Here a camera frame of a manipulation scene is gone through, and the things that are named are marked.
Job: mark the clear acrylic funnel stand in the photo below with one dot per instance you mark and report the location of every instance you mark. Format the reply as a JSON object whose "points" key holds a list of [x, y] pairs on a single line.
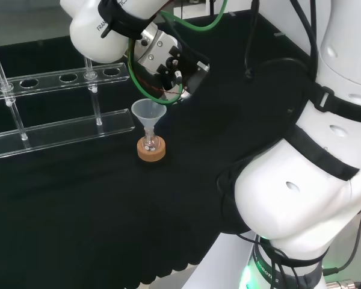
{"points": [[57, 132]]}

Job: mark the translucent plastic funnel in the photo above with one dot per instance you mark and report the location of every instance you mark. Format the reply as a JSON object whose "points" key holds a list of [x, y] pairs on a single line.
{"points": [[147, 113]]}

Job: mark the black bench cloth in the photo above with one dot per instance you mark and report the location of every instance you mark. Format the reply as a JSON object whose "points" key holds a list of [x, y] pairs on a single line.
{"points": [[93, 210]]}

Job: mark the small glass round-bottom flask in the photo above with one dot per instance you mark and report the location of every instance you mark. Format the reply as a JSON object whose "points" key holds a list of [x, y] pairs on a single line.
{"points": [[150, 144]]}

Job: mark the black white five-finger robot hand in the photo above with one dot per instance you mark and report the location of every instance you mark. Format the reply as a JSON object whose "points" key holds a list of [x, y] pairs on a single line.
{"points": [[186, 75]]}

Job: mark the small clear cloth clip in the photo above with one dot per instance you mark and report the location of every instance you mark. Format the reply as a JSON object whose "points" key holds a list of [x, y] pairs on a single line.
{"points": [[230, 14], [279, 34]]}

